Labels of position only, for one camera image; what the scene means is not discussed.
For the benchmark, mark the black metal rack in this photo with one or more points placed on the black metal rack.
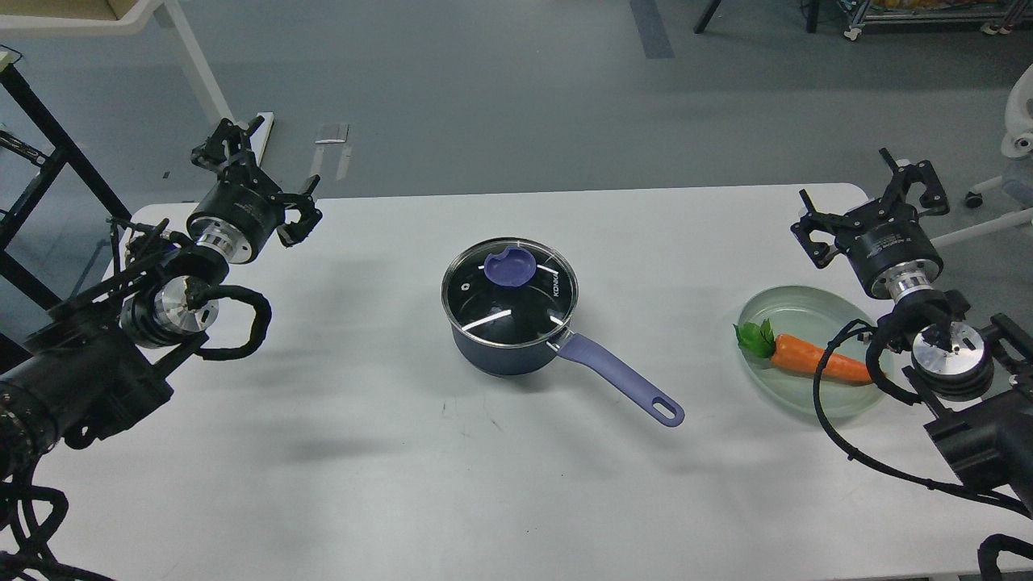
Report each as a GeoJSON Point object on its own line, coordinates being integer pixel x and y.
{"type": "Point", "coordinates": [65, 154]}

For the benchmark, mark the black furniture leg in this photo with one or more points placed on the black furniture leg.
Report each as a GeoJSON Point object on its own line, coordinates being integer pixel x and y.
{"type": "Point", "coordinates": [706, 16]}

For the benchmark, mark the dark blue saucepan purple handle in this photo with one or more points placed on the dark blue saucepan purple handle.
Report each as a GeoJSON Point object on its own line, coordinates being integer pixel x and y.
{"type": "Point", "coordinates": [574, 347]}

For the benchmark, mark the white desk frame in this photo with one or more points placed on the white desk frame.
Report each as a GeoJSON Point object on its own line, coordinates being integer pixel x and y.
{"type": "Point", "coordinates": [137, 84]}

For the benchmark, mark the metal wheeled cart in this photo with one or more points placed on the metal wheeled cart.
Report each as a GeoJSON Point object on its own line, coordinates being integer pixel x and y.
{"type": "Point", "coordinates": [993, 18]}

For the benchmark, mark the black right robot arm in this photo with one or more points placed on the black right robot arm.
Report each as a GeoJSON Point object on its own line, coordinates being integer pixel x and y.
{"type": "Point", "coordinates": [976, 381]}

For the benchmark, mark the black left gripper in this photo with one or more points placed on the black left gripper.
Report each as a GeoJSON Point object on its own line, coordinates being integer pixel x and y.
{"type": "Point", "coordinates": [235, 220]}

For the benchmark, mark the glass pot lid purple knob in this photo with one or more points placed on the glass pot lid purple knob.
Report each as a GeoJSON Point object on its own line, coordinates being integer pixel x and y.
{"type": "Point", "coordinates": [509, 292]}

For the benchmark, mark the orange toy carrot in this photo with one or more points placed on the orange toy carrot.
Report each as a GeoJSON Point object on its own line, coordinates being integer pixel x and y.
{"type": "Point", "coordinates": [797, 355]}

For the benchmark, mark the pale green plate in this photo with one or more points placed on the pale green plate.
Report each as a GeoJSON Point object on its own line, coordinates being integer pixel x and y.
{"type": "Point", "coordinates": [816, 316]}

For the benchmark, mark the white office chair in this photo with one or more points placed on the white office chair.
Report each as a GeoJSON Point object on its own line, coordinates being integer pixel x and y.
{"type": "Point", "coordinates": [1015, 179]}

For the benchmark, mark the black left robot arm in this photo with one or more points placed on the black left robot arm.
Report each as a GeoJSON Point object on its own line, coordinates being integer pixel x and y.
{"type": "Point", "coordinates": [102, 363]}

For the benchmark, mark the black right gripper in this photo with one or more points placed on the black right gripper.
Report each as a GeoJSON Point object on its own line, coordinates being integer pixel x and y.
{"type": "Point", "coordinates": [882, 244]}

